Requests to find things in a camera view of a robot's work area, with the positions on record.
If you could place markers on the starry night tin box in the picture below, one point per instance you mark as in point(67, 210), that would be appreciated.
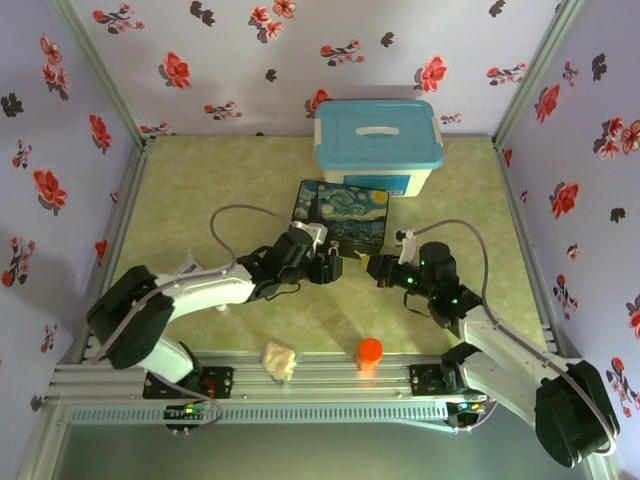
point(345, 210)

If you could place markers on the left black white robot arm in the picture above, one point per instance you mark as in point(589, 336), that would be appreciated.
point(210, 290)

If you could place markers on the orange cap bottle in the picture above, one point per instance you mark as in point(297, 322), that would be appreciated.
point(370, 352)

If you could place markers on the small white bottle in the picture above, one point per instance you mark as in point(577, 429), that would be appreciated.
point(225, 311)

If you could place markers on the crumpled white plastic bag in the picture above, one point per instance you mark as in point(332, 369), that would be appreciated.
point(279, 361)

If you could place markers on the clear plastic packet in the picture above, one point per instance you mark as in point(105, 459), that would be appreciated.
point(189, 265)

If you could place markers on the white storage box blue lid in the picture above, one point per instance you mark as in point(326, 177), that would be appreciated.
point(375, 145)

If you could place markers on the right green circuit board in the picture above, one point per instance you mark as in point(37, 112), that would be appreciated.
point(467, 407)

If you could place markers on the green circuit board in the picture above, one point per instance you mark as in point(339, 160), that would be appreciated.
point(467, 407)
point(187, 410)

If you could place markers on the grey lower metal panel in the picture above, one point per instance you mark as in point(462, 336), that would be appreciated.
point(320, 455)

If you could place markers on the left green circuit board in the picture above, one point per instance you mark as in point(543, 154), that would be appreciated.
point(187, 410)

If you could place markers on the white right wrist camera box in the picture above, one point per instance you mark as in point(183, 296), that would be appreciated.
point(406, 245)

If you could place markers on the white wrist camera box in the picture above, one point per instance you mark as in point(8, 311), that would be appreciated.
point(406, 245)
point(312, 231)

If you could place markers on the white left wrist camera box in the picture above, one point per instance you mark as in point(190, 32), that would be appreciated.
point(312, 231)

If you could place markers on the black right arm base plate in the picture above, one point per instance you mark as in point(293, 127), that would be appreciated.
point(425, 380)

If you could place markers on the aluminium frame side rail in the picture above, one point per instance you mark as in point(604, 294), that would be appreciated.
point(127, 200)
point(518, 200)

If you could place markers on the aluminium frame cross rails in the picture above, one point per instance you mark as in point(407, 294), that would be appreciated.
point(330, 385)

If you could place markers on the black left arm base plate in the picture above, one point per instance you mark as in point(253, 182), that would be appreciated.
point(220, 382)

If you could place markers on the aluminium frame corner post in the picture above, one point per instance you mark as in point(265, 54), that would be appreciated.
point(537, 70)
point(103, 70)

